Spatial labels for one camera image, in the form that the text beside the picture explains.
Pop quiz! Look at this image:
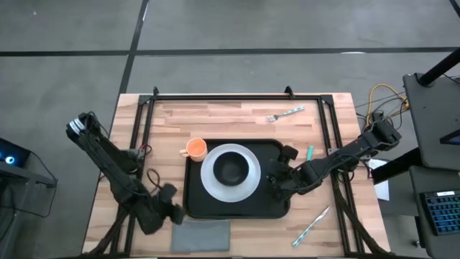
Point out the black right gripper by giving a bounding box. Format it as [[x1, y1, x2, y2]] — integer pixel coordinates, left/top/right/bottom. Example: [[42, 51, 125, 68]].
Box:
[[266, 145, 303, 202]]

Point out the black bowl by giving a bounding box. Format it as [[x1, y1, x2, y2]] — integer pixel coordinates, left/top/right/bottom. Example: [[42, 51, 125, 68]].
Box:
[[212, 151, 250, 187]]

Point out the white round plate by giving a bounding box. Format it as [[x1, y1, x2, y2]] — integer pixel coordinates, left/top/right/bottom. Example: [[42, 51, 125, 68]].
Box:
[[200, 143, 262, 204]]

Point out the grey cloth napkin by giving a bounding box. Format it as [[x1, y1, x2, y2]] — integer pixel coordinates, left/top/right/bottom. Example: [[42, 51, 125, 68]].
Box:
[[170, 219, 231, 254]]

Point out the orange cup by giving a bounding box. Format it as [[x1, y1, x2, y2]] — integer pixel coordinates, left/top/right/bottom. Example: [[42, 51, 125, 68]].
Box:
[[179, 137, 208, 163]]

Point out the fork with teal striped handle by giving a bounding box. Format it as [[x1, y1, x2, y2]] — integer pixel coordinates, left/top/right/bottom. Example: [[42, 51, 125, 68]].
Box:
[[266, 104, 306, 122]]

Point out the black serving tray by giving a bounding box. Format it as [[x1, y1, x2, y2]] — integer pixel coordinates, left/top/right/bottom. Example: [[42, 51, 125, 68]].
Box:
[[182, 138, 291, 220]]

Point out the white paper sheet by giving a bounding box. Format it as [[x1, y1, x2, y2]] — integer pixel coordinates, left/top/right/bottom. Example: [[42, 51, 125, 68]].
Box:
[[367, 158, 391, 201]]

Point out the black desk foot bar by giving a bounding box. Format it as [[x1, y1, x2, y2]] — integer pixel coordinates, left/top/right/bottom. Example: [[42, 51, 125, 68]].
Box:
[[371, 146, 425, 185]]

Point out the dark grey desk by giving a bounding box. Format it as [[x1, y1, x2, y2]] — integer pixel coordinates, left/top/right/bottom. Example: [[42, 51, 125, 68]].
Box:
[[408, 165, 460, 259]]

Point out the grey metal cart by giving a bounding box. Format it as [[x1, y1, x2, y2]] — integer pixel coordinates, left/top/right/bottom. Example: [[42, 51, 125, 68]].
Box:
[[0, 160, 58, 253]]

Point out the black device with blue light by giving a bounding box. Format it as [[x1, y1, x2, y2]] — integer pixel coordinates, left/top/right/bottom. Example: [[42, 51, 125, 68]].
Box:
[[0, 137, 32, 169]]

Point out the black side desk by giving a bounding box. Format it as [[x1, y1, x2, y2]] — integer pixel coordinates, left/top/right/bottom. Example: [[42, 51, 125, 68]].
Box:
[[402, 71, 460, 171]]

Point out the backlit keyboard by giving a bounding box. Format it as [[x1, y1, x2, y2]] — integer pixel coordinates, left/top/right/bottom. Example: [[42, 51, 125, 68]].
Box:
[[419, 190, 460, 237]]

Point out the small dark screen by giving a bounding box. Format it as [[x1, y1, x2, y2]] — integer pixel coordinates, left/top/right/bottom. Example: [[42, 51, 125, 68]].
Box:
[[438, 128, 460, 147]]

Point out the black pole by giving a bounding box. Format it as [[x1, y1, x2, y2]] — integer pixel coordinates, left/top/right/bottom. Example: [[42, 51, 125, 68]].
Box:
[[418, 47, 460, 88]]

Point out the knife with teal striped handle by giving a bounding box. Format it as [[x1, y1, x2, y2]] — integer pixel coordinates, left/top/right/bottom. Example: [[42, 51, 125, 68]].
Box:
[[291, 206, 330, 248]]

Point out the black aluminium frame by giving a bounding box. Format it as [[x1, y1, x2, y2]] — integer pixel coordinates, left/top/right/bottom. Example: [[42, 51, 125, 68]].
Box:
[[84, 86, 391, 258]]

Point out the black cable bundle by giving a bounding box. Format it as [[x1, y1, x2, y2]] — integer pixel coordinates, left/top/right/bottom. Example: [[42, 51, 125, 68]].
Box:
[[354, 91, 409, 127]]

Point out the yellow cable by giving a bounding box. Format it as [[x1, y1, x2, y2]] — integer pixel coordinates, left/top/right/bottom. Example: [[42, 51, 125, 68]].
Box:
[[365, 83, 410, 127]]

